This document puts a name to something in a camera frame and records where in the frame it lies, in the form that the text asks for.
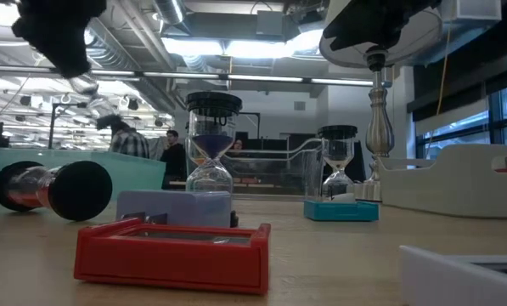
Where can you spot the teal translucent plastic bin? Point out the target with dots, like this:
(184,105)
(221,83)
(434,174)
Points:
(142,174)

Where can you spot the white sand hourglass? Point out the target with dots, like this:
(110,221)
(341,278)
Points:
(338,132)

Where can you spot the white tray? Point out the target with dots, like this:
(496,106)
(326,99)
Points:
(440,280)

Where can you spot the person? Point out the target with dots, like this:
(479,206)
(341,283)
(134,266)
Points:
(237,145)
(173,161)
(130,144)

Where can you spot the clear plastic bin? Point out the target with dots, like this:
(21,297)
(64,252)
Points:
(278,170)

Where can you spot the black background stand frame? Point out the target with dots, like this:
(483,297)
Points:
(52,127)

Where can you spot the table lamp with white shade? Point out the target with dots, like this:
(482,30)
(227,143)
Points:
(380,127)

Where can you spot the purple sand hourglass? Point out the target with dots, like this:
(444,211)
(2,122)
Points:
(213,104)

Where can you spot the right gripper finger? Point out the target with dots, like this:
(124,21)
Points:
(342,34)

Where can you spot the round metal ceiling duct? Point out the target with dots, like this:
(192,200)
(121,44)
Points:
(170,10)

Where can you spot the red sand hourglass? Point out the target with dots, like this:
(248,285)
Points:
(81,191)

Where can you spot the red tray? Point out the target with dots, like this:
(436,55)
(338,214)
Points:
(172,263)

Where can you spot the long linear ceiling light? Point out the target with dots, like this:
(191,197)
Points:
(261,78)

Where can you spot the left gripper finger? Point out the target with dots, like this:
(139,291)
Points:
(72,57)

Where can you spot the lavender power adapter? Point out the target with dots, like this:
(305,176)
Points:
(172,208)

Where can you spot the white translucent plastic bin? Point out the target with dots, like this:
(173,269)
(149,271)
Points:
(448,183)

